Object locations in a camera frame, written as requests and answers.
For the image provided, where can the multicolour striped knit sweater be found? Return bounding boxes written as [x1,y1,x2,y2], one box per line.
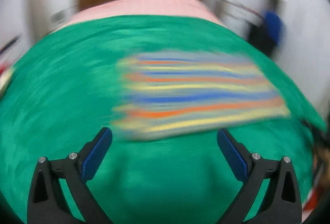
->
[115,51,290,140]

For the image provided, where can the black clothes on chair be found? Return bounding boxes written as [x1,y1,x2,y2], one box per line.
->
[247,21,278,58]

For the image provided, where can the green floral bed blanket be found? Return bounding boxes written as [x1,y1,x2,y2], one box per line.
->
[1,15,326,223]

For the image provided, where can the striped folded cloth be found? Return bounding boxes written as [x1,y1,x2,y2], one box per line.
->
[0,66,15,97]

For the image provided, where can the red folded garment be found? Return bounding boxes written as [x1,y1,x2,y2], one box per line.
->
[0,62,8,75]

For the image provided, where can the white desk cabinet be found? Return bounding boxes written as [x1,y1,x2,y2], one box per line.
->
[207,0,263,38]

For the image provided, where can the pink striped bed sheet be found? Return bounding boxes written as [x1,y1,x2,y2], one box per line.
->
[58,0,225,30]

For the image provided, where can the white round security camera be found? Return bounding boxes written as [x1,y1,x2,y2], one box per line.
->
[50,9,70,26]

